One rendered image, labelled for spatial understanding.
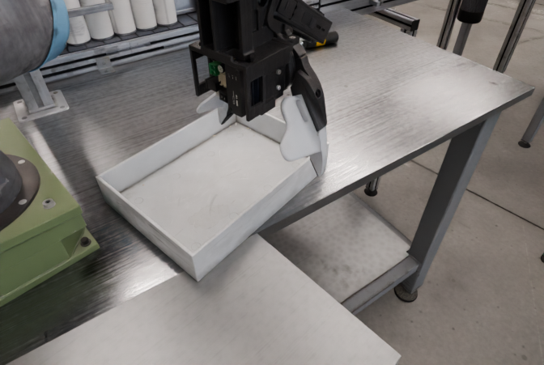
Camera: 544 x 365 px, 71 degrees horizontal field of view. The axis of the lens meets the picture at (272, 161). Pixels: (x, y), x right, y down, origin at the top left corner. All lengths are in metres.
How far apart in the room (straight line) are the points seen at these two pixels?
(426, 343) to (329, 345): 1.01
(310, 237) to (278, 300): 0.84
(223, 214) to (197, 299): 0.13
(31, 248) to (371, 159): 0.49
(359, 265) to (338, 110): 0.63
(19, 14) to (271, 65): 0.30
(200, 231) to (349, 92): 0.45
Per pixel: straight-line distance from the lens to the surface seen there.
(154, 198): 0.58
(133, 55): 0.98
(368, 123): 0.73
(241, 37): 0.33
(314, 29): 0.41
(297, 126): 0.37
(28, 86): 0.85
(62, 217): 0.49
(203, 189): 0.58
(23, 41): 0.53
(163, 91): 0.83
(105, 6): 0.95
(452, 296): 1.56
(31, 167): 0.58
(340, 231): 1.32
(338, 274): 1.22
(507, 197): 2.02
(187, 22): 1.04
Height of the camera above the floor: 1.23
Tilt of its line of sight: 40 degrees down
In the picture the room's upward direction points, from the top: straight up
